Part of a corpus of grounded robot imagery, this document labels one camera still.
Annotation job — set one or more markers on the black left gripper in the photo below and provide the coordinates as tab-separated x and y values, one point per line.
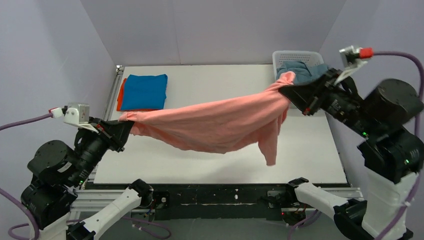
110	134

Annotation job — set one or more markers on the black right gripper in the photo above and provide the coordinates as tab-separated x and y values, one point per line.
318	96

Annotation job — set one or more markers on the pink t shirt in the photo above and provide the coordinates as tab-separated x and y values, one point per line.
220	126

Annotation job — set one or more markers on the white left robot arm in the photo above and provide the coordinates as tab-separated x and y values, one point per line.
57	169

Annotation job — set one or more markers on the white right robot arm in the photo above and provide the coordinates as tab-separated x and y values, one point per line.
393	156

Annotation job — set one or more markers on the grey-blue t shirt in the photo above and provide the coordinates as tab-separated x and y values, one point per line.
303	73

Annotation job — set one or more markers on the folded orange t shirt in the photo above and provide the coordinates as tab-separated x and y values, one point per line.
120	101

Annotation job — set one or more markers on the white plastic basket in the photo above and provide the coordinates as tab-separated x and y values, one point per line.
311	58

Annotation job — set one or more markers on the folded blue t shirt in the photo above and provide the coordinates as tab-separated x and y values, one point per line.
145	92

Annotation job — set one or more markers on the aluminium frame rail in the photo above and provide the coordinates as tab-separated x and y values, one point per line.
306	148

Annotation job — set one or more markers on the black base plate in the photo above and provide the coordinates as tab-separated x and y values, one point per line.
221	201

